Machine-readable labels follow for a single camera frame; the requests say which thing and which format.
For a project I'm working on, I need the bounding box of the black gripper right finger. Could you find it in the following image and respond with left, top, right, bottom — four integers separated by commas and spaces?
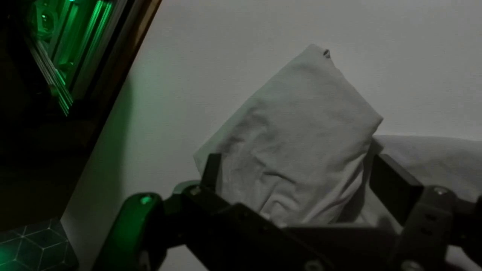
368, 154, 423, 224

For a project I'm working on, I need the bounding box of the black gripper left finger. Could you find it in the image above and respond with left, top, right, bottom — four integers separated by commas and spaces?
200, 154, 221, 191

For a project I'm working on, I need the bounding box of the white cloth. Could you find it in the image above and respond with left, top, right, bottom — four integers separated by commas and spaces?
194, 45, 482, 232

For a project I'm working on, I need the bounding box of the aluminium frame rail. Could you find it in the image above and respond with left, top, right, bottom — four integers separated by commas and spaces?
19, 0, 135, 116

